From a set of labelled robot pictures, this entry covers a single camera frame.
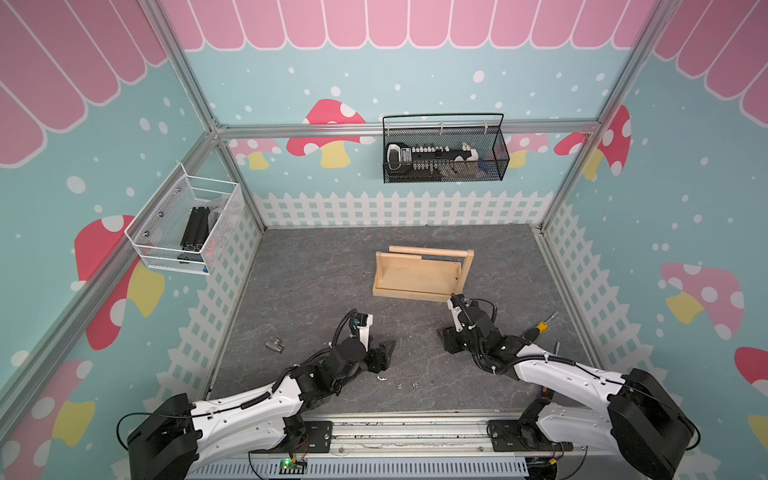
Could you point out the black wire mesh basket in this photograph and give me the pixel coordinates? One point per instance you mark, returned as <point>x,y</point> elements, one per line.
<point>452,147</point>

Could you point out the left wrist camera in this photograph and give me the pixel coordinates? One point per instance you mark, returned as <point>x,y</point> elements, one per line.
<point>360,328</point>

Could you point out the black box in white basket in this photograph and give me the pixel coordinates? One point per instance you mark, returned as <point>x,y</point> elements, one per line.
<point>196,230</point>

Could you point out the green lit circuit board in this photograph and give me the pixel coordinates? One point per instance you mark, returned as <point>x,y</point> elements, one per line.
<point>293,466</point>

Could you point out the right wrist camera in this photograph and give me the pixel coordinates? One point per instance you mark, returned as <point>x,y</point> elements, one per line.
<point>458,307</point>

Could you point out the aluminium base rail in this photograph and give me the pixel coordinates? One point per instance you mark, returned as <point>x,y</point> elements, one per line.
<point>445,445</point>

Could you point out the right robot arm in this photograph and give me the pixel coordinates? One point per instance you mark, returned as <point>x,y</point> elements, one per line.
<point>629,414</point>

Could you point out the white wire mesh basket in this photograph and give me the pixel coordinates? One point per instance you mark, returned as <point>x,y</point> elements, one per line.
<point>156,232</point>

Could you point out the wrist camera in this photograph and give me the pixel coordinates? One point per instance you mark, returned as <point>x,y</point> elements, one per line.
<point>360,328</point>
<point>458,307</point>

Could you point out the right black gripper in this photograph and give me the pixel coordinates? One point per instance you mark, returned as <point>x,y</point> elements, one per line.
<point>449,337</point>

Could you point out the small metal connector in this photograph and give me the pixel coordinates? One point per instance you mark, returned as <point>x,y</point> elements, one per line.
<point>275,344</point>

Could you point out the yellow handled screwdriver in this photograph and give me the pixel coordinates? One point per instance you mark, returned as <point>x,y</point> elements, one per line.
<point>532,334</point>

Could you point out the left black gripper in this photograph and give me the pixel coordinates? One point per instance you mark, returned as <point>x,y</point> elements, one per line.
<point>379,357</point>

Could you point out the wooden jewelry display stand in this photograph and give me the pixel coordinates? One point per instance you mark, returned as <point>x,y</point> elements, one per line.
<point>423,274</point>

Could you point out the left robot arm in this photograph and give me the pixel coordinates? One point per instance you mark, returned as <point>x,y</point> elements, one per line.
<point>180,435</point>

